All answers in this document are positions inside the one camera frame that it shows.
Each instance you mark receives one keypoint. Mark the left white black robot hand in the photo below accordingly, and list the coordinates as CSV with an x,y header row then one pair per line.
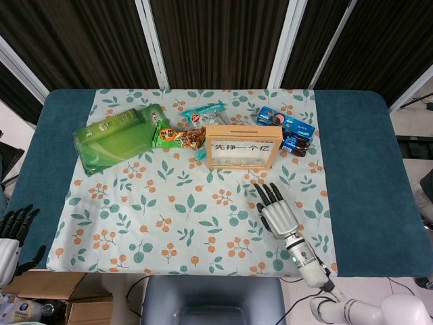
x,y
8,250

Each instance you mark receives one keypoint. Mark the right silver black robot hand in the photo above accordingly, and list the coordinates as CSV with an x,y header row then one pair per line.
x,y
282,220

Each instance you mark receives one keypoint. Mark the open brown cardboard box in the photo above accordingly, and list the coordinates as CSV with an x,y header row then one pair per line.
x,y
50,284

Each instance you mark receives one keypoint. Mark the white pack blue round logo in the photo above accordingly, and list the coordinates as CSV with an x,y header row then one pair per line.
x,y
23,309

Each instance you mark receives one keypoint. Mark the dark cola bottle blue label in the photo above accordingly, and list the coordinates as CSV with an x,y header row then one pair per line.
x,y
297,145

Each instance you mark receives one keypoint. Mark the black equipment case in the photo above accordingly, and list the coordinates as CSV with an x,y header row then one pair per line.
x,y
10,162

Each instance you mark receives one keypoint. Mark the blue Oreo cookie box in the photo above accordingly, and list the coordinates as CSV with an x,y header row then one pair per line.
x,y
287,123

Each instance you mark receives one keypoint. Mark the teal blue table cover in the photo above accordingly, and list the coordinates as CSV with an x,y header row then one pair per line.
x,y
365,169

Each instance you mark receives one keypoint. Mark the small brown cardboard box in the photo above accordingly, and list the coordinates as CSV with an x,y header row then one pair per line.
x,y
91,313

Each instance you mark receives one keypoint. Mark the grey blue padded seat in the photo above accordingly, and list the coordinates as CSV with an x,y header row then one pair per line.
x,y
213,301

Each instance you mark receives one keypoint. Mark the floral leaf fruit tablecloth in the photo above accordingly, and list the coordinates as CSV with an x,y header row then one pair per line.
x,y
169,210

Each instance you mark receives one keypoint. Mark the green orange nut snack bag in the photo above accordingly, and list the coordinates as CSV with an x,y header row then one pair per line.
x,y
182,138

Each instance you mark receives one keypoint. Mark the teal clear snack pack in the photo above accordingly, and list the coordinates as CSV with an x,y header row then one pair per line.
x,y
206,110

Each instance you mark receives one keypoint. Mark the green plastic package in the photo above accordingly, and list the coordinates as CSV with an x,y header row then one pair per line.
x,y
111,142

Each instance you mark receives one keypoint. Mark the dark green crate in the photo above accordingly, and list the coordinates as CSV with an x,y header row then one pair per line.
x,y
414,145

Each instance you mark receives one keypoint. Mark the dark folding screen white frames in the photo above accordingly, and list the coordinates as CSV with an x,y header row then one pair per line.
x,y
220,40

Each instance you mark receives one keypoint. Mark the wooden frame money box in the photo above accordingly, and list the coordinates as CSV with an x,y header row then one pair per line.
x,y
242,131

